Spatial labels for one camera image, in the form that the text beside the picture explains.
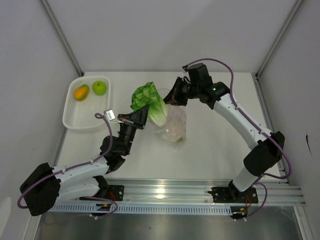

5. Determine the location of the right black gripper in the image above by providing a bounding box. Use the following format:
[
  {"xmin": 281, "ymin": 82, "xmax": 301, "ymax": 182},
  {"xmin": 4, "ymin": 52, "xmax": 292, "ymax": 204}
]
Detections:
[{"xmin": 161, "ymin": 77, "xmax": 200, "ymax": 107}]

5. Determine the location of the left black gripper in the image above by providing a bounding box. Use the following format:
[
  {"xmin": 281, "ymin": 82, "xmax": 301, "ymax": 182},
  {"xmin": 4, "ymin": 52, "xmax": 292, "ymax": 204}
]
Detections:
[{"xmin": 116, "ymin": 105, "xmax": 149, "ymax": 156}]

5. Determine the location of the green leafy lettuce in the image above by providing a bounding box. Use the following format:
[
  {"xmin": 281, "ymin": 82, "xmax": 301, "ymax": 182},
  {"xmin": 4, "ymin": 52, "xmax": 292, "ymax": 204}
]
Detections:
[{"xmin": 130, "ymin": 81, "xmax": 168, "ymax": 127}]

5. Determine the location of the clear zip top bag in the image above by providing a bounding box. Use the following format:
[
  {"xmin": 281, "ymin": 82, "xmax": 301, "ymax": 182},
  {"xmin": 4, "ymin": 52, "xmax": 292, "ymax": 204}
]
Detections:
[{"xmin": 153, "ymin": 104, "xmax": 187, "ymax": 150}]

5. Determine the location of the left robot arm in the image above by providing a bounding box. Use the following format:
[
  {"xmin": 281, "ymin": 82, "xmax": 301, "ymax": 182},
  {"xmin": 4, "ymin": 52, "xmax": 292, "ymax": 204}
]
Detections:
[{"xmin": 17, "ymin": 105, "xmax": 149, "ymax": 216}]

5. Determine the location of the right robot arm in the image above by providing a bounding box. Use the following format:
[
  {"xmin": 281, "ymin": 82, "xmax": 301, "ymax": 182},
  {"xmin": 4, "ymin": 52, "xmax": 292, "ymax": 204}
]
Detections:
[{"xmin": 164, "ymin": 63, "xmax": 285, "ymax": 202}]

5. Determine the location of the green apple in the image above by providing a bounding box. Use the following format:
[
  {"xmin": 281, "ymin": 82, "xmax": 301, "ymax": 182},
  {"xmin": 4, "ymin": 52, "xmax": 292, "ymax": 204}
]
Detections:
[{"xmin": 92, "ymin": 80, "xmax": 107, "ymax": 96}]

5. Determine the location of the white plastic basket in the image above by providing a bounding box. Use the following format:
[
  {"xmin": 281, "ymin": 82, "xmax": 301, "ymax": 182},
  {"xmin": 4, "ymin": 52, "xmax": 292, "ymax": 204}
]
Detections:
[{"xmin": 62, "ymin": 75, "xmax": 111, "ymax": 132}]

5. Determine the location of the orange fruit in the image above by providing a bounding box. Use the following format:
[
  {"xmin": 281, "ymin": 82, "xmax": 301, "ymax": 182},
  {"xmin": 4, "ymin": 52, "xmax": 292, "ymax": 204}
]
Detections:
[{"xmin": 73, "ymin": 84, "xmax": 90, "ymax": 101}]

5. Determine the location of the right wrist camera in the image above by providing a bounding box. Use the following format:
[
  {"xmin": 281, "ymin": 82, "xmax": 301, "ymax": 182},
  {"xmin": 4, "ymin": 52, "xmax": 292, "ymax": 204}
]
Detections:
[{"xmin": 182, "ymin": 64, "xmax": 191, "ymax": 73}]

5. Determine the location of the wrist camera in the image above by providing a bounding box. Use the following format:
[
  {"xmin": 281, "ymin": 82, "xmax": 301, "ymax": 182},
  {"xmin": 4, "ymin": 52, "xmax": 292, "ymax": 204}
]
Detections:
[
  {"xmin": 103, "ymin": 109, "xmax": 118, "ymax": 123},
  {"xmin": 182, "ymin": 64, "xmax": 191, "ymax": 73}
]

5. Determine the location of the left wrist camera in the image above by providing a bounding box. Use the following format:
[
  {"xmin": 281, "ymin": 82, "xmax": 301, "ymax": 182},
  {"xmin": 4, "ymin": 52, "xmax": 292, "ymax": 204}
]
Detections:
[{"xmin": 103, "ymin": 109, "xmax": 118, "ymax": 123}]

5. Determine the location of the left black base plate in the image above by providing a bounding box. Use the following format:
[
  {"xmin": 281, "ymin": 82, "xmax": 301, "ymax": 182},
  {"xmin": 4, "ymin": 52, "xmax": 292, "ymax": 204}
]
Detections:
[{"xmin": 93, "ymin": 185, "xmax": 125, "ymax": 202}]

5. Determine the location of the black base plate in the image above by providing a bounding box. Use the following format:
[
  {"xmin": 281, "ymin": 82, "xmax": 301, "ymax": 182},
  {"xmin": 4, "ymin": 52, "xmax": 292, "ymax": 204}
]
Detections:
[
  {"xmin": 93, "ymin": 185, "xmax": 125, "ymax": 202},
  {"xmin": 207, "ymin": 186, "xmax": 259, "ymax": 204}
]

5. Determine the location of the slotted cable duct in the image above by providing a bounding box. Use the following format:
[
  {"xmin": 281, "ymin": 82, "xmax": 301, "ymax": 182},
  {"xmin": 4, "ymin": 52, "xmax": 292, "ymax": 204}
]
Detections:
[{"xmin": 49, "ymin": 202, "xmax": 245, "ymax": 216}]

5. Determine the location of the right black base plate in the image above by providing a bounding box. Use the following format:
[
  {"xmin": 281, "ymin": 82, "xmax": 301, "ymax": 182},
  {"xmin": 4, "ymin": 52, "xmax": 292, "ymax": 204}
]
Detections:
[{"xmin": 207, "ymin": 186, "xmax": 259, "ymax": 204}]

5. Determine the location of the aluminium mounting rail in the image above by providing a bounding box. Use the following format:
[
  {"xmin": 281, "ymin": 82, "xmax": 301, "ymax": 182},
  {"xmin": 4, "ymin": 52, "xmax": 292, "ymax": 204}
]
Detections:
[{"xmin": 33, "ymin": 178, "xmax": 307, "ymax": 206}]

